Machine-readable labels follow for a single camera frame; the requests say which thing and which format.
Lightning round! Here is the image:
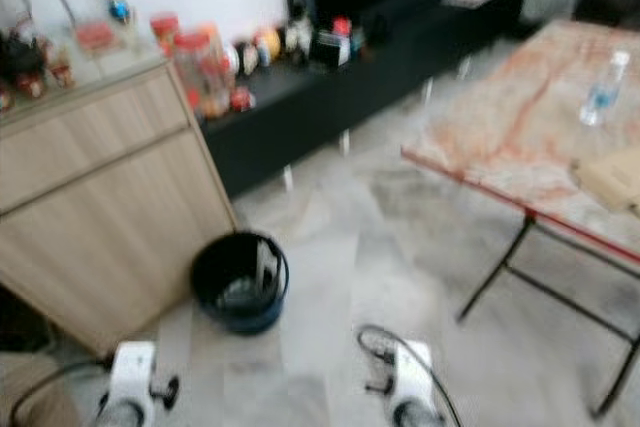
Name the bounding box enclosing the black round rubbish bin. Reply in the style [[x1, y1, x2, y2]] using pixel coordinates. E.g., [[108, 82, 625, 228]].
[[189, 231, 292, 337]]

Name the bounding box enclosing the beige cushion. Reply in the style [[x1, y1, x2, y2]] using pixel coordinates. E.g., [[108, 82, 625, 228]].
[[0, 351, 83, 427]]

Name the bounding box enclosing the white paper piece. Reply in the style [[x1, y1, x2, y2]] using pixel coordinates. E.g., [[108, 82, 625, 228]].
[[254, 241, 280, 294]]

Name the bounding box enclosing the light wood cabinet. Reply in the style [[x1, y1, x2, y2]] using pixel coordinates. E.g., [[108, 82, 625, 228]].
[[0, 50, 240, 354]]

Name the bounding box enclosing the black low tv console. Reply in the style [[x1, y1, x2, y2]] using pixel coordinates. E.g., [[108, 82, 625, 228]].
[[199, 0, 532, 199]]

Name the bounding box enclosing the marble top red-edged folding table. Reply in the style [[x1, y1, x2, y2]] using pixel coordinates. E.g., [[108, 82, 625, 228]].
[[399, 16, 640, 419]]

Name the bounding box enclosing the tan crumpled paper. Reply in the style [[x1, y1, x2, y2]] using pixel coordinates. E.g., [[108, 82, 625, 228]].
[[571, 151, 640, 217]]

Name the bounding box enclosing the small red packet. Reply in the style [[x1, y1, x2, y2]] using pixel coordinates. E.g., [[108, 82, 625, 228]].
[[227, 86, 257, 114]]

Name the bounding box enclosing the large clear red-lid jar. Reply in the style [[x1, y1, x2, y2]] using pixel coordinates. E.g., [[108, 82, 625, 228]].
[[172, 31, 232, 121]]

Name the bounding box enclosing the black and white box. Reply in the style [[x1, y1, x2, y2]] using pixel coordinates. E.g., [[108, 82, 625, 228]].
[[309, 28, 354, 72]]

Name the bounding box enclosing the small red tea cup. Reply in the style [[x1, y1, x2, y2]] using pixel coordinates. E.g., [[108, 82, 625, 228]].
[[23, 71, 48, 99], [51, 59, 76, 89]]

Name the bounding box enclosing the white-faced round doll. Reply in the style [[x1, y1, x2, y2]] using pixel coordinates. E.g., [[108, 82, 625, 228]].
[[231, 37, 257, 75]]

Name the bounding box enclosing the yellow round figurine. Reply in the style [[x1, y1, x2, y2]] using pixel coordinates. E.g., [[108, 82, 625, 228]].
[[253, 26, 282, 62]]

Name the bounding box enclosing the white cup with black remotes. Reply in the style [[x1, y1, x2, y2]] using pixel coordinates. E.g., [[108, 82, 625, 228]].
[[281, 0, 314, 67]]

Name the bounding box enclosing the clear plastic water bottle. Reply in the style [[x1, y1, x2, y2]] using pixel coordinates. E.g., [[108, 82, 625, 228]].
[[577, 49, 630, 129]]

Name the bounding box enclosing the small clear red-lid jar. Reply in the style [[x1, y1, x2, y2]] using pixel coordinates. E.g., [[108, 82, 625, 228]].
[[149, 13, 182, 57]]

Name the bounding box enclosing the black round teapot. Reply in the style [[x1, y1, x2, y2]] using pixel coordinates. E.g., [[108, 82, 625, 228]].
[[4, 31, 54, 84]]

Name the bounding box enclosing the red flat box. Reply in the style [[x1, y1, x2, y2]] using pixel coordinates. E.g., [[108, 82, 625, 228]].
[[74, 19, 119, 54]]

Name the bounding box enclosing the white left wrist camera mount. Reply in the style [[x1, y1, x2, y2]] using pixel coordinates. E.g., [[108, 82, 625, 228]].
[[109, 341, 159, 416]]

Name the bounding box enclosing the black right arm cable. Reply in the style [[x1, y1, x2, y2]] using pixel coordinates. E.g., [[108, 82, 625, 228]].
[[356, 323, 462, 427]]

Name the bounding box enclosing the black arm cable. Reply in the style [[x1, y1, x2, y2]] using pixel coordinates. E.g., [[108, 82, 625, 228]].
[[9, 356, 118, 427], [356, 323, 462, 427]]

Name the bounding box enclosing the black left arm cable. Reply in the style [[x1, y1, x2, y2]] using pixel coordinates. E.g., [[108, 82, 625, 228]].
[[9, 356, 118, 427]]

